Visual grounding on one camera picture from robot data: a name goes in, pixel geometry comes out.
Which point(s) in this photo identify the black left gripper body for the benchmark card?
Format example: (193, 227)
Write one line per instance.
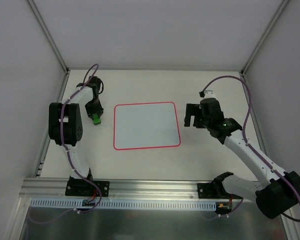
(94, 111)

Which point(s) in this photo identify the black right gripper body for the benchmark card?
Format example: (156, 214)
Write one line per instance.
(194, 115)

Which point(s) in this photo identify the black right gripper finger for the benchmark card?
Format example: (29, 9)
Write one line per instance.
(191, 110)
(198, 123)

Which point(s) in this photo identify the green bone-shaped eraser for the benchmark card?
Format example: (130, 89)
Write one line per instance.
(96, 119)

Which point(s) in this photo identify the pink-framed whiteboard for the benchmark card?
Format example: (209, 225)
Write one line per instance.
(149, 125)

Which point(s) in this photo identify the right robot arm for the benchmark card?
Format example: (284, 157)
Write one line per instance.
(275, 191)

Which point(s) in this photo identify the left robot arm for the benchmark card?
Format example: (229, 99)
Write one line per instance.
(65, 126)

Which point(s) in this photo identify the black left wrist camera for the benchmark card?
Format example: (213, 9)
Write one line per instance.
(97, 85)

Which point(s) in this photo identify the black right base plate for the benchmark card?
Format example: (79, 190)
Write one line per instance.
(211, 190)

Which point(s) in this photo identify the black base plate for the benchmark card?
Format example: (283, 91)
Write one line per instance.
(80, 188)
(211, 190)

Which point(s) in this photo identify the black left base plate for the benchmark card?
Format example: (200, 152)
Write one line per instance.
(80, 188)

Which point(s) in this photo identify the aluminium front rail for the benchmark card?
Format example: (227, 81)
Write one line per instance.
(119, 189)

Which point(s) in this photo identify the white slotted cable duct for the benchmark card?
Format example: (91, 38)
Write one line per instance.
(125, 204)

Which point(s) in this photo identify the aluminium left corner post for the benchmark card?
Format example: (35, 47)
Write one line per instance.
(47, 34)

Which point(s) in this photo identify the aluminium corner post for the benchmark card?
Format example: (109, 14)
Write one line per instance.
(47, 34)
(265, 35)

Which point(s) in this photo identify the aluminium right corner post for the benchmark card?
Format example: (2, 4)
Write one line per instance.
(265, 35)

